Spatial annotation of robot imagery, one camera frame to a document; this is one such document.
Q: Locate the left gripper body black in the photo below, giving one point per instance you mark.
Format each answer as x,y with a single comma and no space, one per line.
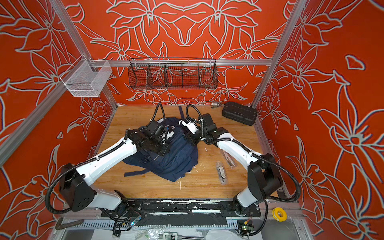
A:
159,145

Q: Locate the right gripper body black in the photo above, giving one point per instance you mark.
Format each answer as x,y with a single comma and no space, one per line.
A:
200,134

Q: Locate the navy blue student backpack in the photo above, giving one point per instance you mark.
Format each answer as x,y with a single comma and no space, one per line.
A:
180,159

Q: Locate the clear plastic pen box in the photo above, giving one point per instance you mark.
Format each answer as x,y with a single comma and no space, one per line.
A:
221,173

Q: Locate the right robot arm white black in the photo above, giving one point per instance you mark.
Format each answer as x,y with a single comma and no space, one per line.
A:
263,173

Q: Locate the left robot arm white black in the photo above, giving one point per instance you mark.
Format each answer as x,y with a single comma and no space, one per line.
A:
76,181

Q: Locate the small silver metal cylinder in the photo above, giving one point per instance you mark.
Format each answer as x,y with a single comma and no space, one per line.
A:
215,104

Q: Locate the black hard case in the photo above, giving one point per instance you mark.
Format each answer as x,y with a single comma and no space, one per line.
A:
239,113

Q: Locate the yellow tape roll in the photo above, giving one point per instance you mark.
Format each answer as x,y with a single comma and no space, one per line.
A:
279,214

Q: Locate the dark metal hex key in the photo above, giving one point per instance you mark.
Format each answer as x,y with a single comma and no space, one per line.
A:
60,225

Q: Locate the black wire wall basket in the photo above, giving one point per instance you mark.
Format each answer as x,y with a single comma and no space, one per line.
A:
176,74

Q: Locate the white wire mesh basket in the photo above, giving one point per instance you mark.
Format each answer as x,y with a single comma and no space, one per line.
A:
86,78

